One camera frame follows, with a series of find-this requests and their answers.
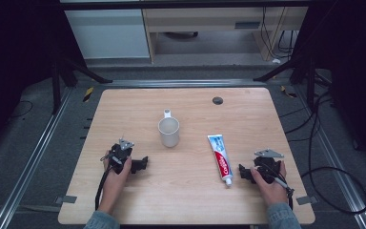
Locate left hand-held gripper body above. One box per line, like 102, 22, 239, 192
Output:
100, 137, 135, 175

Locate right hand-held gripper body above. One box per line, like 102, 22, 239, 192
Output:
253, 148, 285, 185

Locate person's right hand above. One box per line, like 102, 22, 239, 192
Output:
250, 160, 289, 207

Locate person's left hand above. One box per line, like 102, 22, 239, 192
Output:
101, 155, 133, 206

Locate white red blue toothpaste tube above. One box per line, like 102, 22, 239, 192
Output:
206, 134, 234, 188

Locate white cup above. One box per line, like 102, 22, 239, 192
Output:
157, 108, 181, 149

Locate grey tape piece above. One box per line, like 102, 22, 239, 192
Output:
54, 195, 78, 205
295, 195, 318, 206

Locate yellow black tape strip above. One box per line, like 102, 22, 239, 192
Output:
82, 86, 95, 103
279, 85, 298, 98

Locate black metal stand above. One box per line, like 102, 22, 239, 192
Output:
50, 53, 114, 116
253, 55, 319, 111

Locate white cabinet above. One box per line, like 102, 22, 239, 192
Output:
64, 8, 151, 60

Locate dark curtain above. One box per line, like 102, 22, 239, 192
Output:
0, 0, 87, 160
290, 0, 366, 176

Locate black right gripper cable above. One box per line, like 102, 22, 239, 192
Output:
266, 165, 295, 212

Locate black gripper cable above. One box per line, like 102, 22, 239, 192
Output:
266, 165, 295, 212
94, 164, 113, 212

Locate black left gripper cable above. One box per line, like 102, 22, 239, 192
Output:
94, 164, 113, 212

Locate long black floor cable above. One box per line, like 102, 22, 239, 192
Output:
279, 90, 366, 216

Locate metal floor rail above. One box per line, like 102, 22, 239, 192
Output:
293, 85, 366, 229
0, 86, 74, 229

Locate thin black floor cable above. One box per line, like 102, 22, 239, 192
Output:
8, 99, 34, 122

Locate hanging black cables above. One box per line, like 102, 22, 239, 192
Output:
259, 6, 299, 61

